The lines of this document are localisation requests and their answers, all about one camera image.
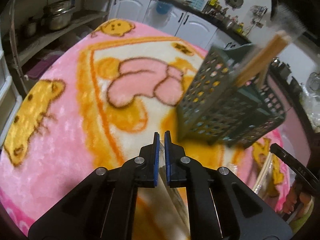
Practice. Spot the steel pots stack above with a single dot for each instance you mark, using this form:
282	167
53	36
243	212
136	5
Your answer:
59	14

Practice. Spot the blue hanging bag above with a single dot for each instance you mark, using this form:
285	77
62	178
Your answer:
163	8

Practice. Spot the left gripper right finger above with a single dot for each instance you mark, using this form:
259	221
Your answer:
220	205

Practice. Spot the pink cartoon blanket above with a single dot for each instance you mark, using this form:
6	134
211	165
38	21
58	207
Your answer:
97	106

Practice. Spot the wooden chopstick bundle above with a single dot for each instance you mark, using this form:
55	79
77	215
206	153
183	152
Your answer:
278	42

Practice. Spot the blue knife block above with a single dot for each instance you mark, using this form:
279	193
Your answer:
198	4

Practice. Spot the hanging pot lid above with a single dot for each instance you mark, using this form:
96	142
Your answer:
234	4

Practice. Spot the person's hand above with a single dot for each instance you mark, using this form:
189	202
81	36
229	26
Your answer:
291	200

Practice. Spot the dark green utensil basket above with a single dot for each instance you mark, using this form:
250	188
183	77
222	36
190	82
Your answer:
213	109

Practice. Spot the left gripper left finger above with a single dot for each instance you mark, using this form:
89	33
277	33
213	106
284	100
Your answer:
102	206

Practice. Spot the wooden chopstick pair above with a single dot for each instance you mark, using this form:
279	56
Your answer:
264	177

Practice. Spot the white base cabinets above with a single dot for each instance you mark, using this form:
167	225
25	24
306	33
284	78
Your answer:
186	24

